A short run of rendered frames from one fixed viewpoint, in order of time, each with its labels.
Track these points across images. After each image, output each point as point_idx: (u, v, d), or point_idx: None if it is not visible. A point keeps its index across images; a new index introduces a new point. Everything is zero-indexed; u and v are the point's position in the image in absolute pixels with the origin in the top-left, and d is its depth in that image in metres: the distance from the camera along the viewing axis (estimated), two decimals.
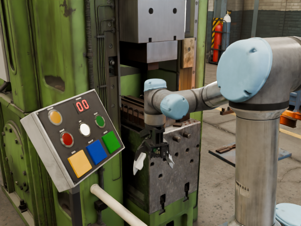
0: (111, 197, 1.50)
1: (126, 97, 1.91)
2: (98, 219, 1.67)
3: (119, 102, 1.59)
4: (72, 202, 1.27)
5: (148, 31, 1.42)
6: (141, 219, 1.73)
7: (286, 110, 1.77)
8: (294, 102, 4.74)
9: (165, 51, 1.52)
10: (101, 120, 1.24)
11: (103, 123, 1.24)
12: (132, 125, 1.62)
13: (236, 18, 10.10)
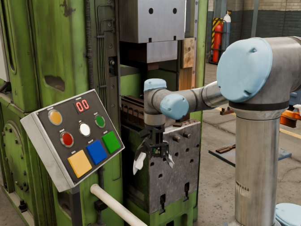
0: (111, 197, 1.50)
1: (126, 97, 1.91)
2: (98, 219, 1.67)
3: (119, 102, 1.59)
4: (72, 202, 1.27)
5: (148, 31, 1.42)
6: (141, 219, 1.73)
7: (286, 110, 1.77)
8: (294, 102, 4.74)
9: (165, 51, 1.52)
10: (101, 120, 1.24)
11: (103, 123, 1.24)
12: (132, 125, 1.62)
13: (236, 18, 10.10)
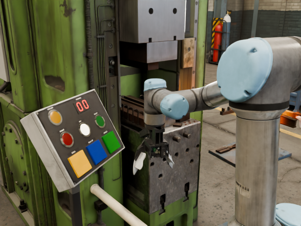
0: (111, 197, 1.50)
1: (126, 97, 1.91)
2: (98, 219, 1.67)
3: (119, 102, 1.59)
4: (72, 202, 1.27)
5: (148, 31, 1.42)
6: (141, 219, 1.73)
7: None
8: (294, 102, 4.74)
9: (165, 51, 1.52)
10: (101, 120, 1.24)
11: (103, 123, 1.24)
12: (132, 125, 1.62)
13: (236, 18, 10.10)
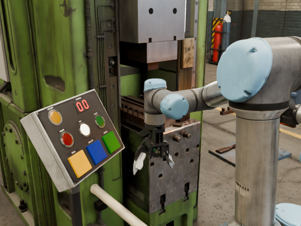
0: (111, 197, 1.50)
1: (126, 97, 1.91)
2: (98, 219, 1.67)
3: (119, 102, 1.59)
4: (72, 202, 1.27)
5: (148, 31, 1.42)
6: (141, 219, 1.73)
7: None
8: (294, 102, 4.74)
9: (165, 51, 1.52)
10: (101, 120, 1.24)
11: (103, 123, 1.24)
12: (132, 125, 1.62)
13: (236, 18, 10.10)
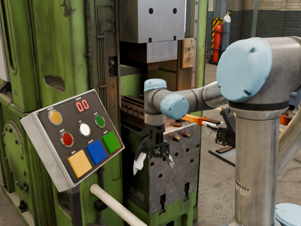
0: (111, 197, 1.50)
1: (126, 97, 1.91)
2: (98, 219, 1.67)
3: (119, 102, 1.59)
4: (72, 202, 1.27)
5: (148, 31, 1.42)
6: (141, 219, 1.73)
7: (286, 110, 1.77)
8: (294, 102, 4.74)
9: (165, 51, 1.52)
10: (101, 120, 1.24)
11: (103, 123, 1.24)
12: (132, 125, 1.62)
13: (236, 18, 10.10)
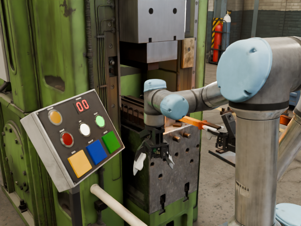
0: (111, 197, 1.50)
1: (126, 97, 1.91)
2: (98, 219, 1.67)
3: (119, 102, 1.59)
4: (72, 202, 1.27)
5: (148, 31, 1.42)
6: (141, 219, 1.73)
7: (286, 110, 1.77)
8: (294, 102, 4.74)
9: (165, 51, 1.52)
10: (101, 120, 1.24)
11: (103, 123, 1.24)
12: (132, 125, 1.62)
13: (236, 18, 10.10)
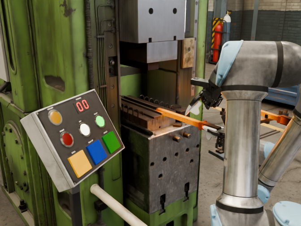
0: (111, 197, 1.50)
1: (126, 97, 1.91)
2: (98, 219, 1.67)
3: (119, 102, 1.59)
4: (72, 202, 1.27)
5: (148, 31, 1.42)
6: (141, 219, 1.73)
7: (286, 110, 1.77)
8: (294, 102, 4.74)
9: (165, 51, 1.52)
10: (101, 120, 1.24)
11: (103, 123, 1.24)
12: (132, 125, 1.62)
13: (236, 18, 10.10)
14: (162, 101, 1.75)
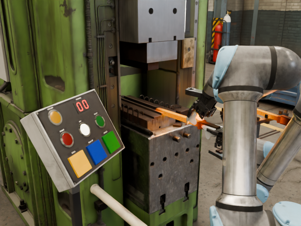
0: (111, 197, 1.50)
1: (126, 97, 1.91)
2: (98, 219, 1.67)
3: (119, 102, 1.59)
4: (72, 202, 1.27)
5: (148, 31, 1.42)
6: (141, 219, 1.73)
7: (286, 110, 1.77)
8: (294, 102, 4.74)
9: (165, 51, 1.52)
10: (101, 120, 1.24)
11: (103, 123, 1.24)
12: (132, 125, 1.62)
13: (236, 18, 10.10)
14: (162, 101, 1.75)
